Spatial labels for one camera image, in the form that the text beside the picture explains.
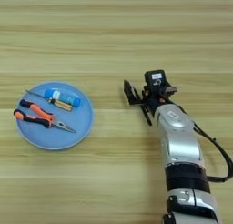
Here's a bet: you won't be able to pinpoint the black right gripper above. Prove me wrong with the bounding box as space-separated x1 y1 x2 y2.
123 79 178 115

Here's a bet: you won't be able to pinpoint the thin black pen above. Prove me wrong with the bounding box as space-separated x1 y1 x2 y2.
139 104 153 127

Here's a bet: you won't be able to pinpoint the orange and black pliers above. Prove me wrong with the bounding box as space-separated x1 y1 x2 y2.
13 99 77 134

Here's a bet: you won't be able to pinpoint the black box with white label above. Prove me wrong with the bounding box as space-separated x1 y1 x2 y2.
144 69 167 89

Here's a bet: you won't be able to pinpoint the round blue plate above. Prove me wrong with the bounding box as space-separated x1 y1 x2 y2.
14 81 95 151

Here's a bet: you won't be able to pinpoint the blue glue stick tube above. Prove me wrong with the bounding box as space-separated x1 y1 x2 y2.
44 88 82 109

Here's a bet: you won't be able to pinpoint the small brass handled screwdriver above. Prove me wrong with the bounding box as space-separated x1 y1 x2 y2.
25 89 74 112

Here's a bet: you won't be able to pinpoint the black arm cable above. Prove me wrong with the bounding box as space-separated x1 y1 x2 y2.
178 105 233 184

